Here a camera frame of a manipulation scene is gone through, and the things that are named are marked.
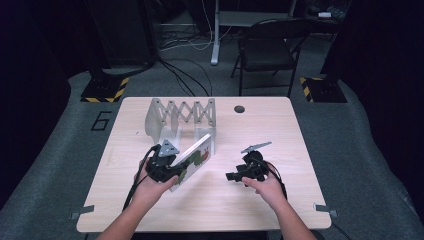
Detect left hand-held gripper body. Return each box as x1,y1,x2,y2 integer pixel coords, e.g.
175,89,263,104
145,138,184,183

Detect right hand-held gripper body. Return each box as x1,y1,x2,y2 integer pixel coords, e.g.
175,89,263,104
233,141,273,183

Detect white picture board book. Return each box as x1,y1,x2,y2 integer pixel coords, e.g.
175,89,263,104
168,133,214,193

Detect expandable metal book rack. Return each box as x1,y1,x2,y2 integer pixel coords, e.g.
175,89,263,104
144,97,218,156

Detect person's right hand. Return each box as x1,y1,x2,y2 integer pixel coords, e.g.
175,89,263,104
241,161,288,212

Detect person's left hand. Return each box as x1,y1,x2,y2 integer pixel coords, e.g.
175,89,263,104
132,159,180,210

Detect black yellow striped stand base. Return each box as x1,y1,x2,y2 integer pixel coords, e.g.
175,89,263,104
298,76,349,104
80,76,130,104

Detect black folding chair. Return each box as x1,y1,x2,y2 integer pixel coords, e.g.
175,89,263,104
230,17,313,99

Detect white desk leg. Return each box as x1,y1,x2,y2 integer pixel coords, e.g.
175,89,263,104
210,0,222,66

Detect dark cabinet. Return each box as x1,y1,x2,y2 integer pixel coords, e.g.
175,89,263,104
83,0,158,69

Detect grey desk top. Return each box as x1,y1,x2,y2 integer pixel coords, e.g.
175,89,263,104
218,10,295,28

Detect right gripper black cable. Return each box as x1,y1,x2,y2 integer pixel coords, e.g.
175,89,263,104
262,160,289,201

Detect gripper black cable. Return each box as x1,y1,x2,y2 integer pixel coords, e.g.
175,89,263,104
122,144,162,212
262,160,289,201

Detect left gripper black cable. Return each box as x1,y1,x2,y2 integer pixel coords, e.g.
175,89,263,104
122,144,162,212

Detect grey table corner bracket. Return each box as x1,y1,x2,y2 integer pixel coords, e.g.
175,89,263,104
312,202,339,219
68,204,96,221

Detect black floor cables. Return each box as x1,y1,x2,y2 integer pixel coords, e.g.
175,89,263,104
157,57,214,98

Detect white floor cables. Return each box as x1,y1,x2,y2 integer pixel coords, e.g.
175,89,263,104
159,0,234,53

